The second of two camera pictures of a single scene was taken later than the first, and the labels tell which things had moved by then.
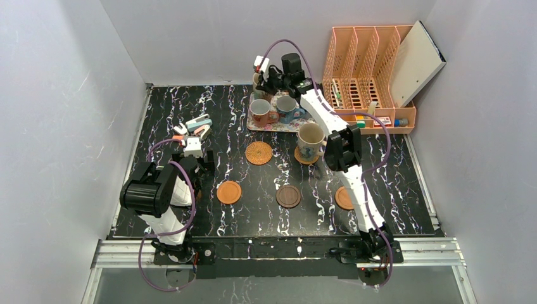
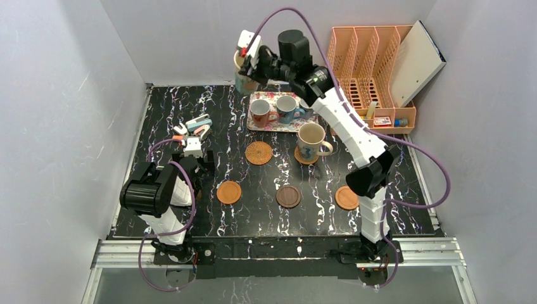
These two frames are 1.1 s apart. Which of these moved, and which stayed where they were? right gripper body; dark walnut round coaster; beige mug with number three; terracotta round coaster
Moved: right gripper body
Stayed: terracotta round coaster; dark walnut round coaster; beige mug with number three
